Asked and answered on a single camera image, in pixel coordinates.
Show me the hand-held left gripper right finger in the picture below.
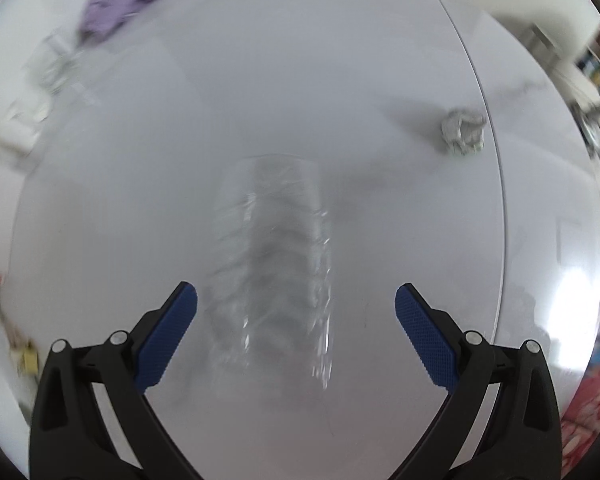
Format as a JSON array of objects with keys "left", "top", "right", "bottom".
[{"left": 395, "top": 282, "right": 563, "bottom": 480}]

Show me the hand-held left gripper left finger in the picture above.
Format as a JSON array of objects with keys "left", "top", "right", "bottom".
[{"left": 29, "top": 281, "right": 198, "bottom": 480}]

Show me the clear plastic tray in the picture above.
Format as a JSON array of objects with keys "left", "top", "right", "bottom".
[{"left": 207, "top": 155, "right": 338, "bottom": 391}]

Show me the pink floral cloth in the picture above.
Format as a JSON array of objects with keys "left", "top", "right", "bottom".
[{"left": 560, "top": 365, "right": 600, "bottom": 461}]

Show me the crumpled white paper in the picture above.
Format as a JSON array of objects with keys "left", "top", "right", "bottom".
[{"left": 440, "top": 109, "right": 487, "bottom": 156}]

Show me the white cup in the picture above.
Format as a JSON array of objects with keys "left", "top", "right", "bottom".
[{"left": 0, "top": 120, "right": 36, "bottom": 151}]

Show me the clear glass container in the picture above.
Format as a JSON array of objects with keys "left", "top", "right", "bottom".
[{"left": 30, "top": 35, "right": 81, "bottom": 91}]

